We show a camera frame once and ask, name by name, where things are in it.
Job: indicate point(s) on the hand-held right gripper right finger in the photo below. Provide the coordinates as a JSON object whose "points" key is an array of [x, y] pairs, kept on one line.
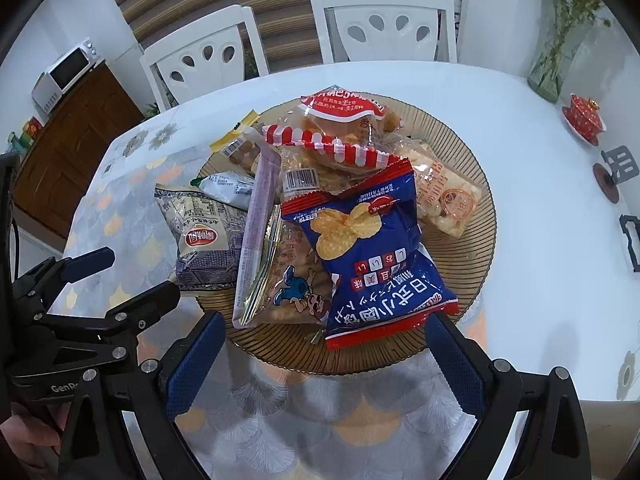
{"points": [[455, 365]]}

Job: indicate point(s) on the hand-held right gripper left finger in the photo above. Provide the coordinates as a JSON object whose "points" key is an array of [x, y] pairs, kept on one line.
{"points": [[195, 365]]}

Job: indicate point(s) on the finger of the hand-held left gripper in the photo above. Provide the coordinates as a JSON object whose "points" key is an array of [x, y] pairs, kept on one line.
{"points": [[87, 264], [150, 300]]}

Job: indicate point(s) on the purple and white snack packet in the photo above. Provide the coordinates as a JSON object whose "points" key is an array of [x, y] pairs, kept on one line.
{"points": [[205, 245]]}

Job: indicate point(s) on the golden ribbed bowl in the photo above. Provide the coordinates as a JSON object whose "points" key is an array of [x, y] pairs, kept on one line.
{"points": [[450, 270]]}

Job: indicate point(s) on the pink long snack packet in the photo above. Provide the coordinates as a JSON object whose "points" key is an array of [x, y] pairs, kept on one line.
{"points": [[255, 240]]}

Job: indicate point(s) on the blue rice cracker packet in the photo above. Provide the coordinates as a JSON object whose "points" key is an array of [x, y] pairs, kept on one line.
{"points": [[380, 260]]}

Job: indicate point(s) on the cartoon print snack packet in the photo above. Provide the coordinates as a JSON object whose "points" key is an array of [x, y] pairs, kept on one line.
{"points": [[295, 280]]}

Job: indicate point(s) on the green and white snack packet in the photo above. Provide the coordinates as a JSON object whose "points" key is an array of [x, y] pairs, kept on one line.
{"points": [[230, 187]]}

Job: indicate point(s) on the orange label sachima packet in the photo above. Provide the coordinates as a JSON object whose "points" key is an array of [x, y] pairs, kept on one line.
{"points": [[450, 195]]}

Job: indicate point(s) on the clear biscuit packet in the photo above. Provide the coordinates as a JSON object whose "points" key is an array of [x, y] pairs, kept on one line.
{"points": [[245, 155]]}

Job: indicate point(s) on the yellow snack packet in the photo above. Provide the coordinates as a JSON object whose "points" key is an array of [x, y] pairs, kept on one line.
{"points": [[235, 132]]}

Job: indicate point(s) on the cracker packet with barcode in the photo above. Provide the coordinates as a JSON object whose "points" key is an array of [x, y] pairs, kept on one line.
{"points": [[305, 180]]}

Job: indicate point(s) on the red striped bread packet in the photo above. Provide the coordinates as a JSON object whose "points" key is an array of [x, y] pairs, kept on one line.
{"points": [[345, 110]]}

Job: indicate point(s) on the person's left hand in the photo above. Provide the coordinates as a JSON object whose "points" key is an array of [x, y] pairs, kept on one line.
{"points": [[27, 437]]}

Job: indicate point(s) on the black upright device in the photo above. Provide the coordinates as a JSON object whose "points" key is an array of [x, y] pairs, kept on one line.
{"points": [[7, 210]]}

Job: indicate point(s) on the wooden cabinet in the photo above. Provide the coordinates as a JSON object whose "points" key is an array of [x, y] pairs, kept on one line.
{"points": [[75, 150]]}

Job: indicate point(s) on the scale pattern tablecloth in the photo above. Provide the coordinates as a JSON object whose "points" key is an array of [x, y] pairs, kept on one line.
{"points": [[300, 420]]}

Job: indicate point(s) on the small red box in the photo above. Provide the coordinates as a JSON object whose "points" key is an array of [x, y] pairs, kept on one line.
{"points": [[33, 127]]}

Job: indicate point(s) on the green potted plant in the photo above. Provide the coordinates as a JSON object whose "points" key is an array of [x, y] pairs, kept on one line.
{"points": [[152, 109]]}

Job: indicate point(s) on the white microwave oven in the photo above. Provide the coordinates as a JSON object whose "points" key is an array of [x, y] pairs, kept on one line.
{"points": [[65, 70]]}

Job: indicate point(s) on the black metal ornament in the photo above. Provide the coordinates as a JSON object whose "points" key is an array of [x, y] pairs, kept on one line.
{"points": [[622, 160], [626, 245]]}

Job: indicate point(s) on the brown round coaster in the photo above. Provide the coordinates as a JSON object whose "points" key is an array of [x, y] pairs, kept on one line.
{"points": [[611, 195]]}

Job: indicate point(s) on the white dining chair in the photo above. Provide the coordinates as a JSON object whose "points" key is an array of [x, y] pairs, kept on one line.
{"points": [[200, 35], [380, 0]]}

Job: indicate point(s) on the red tea cup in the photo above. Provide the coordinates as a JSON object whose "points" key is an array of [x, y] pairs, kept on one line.
{"points": [[582, 115]]}

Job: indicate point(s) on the striped window blind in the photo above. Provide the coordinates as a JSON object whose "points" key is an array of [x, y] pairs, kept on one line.
{"points": [[280, 25]]}

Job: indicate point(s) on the glass vase with flowers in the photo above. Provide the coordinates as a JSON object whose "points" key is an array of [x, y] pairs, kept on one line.
{"points": [[550, 70]]}

